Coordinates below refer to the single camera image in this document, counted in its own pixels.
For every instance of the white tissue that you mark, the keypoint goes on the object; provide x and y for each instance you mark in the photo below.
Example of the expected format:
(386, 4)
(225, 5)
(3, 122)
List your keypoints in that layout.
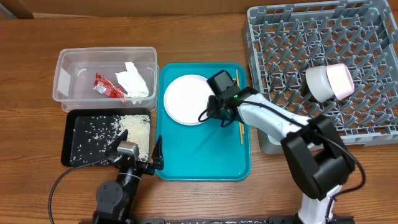
(134, 85)

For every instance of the wooden chopstick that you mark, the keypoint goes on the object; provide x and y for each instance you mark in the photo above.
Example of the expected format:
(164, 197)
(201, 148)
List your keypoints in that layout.
(241, 127)
(241, 138)

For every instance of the pink bowl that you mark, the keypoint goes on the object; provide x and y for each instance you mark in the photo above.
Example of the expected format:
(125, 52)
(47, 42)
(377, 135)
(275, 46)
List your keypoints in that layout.
(340, 80)

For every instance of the large pink plate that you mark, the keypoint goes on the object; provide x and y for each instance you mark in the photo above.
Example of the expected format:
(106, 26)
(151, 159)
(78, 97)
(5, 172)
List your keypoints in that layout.
(186, 98)

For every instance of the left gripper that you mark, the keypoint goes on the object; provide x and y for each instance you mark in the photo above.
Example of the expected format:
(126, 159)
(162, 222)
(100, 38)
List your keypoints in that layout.
(157, 158)

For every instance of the red snack wrapper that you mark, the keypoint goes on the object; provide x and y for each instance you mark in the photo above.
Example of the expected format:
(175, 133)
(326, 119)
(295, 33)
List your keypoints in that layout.
(104, 86)

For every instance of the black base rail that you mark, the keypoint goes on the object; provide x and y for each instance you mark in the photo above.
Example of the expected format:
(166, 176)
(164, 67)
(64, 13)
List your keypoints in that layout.
(270, 220)

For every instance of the pile of rice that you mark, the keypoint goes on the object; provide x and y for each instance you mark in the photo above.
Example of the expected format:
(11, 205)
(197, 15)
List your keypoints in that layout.
(136, 133)

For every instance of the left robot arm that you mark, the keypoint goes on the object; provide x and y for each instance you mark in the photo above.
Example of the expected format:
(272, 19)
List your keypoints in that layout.
(115, 198)

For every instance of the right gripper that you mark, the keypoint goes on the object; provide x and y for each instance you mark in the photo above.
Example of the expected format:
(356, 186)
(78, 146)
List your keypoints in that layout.
(213, 111)

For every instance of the black plastic tray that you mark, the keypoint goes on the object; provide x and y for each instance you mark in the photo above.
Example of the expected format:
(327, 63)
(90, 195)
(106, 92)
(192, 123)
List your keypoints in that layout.
(70, 124)

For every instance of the teal plastic tray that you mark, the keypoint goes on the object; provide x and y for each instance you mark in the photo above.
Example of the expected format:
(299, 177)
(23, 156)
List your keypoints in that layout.
(205, 151)

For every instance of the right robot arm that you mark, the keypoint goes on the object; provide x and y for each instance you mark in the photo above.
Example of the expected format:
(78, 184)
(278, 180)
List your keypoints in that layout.
(317, 157)

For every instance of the grey bowl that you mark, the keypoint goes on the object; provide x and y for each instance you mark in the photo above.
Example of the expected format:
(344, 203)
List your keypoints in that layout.
(318, 84)

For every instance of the clear plastic bin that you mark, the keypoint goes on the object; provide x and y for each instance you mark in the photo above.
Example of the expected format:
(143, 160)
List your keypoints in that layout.
(76, 69)

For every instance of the grey dishwasher rack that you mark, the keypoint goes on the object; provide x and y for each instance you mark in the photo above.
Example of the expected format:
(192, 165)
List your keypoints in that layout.
(282, 41)

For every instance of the white plastic cup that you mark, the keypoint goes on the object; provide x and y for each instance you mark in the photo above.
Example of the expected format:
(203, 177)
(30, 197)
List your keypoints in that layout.
(274, 141)

